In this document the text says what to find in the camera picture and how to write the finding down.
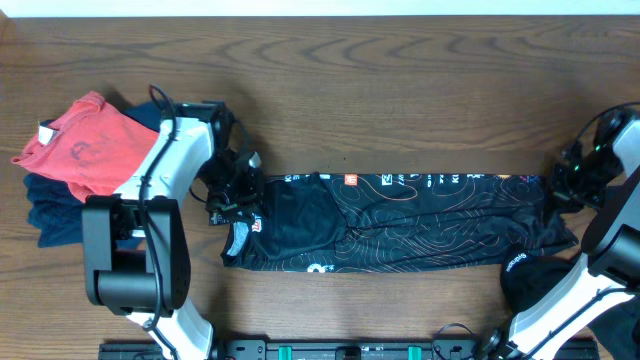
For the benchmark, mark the plain black garment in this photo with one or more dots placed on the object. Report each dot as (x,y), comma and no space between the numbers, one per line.
(525,279)

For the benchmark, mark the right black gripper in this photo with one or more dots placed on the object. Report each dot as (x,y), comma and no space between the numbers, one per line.
(564,197)

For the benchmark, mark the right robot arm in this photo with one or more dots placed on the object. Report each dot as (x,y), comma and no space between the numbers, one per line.
(606,273)

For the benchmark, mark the folded orange t-shirt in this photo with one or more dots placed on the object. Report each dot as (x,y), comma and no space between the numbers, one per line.
(95,150)

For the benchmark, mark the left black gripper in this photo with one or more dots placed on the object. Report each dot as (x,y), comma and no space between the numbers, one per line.
(250,202)

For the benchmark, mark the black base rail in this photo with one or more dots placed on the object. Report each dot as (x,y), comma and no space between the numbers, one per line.
(581,349)

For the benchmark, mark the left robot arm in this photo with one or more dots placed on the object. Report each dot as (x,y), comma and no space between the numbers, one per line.
(137,262)

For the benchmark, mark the black jersey with orange lines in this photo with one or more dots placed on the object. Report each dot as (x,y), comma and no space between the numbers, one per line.
(395,223)

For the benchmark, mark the folded navy blue garment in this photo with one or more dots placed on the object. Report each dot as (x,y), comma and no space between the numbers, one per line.
(55,211)

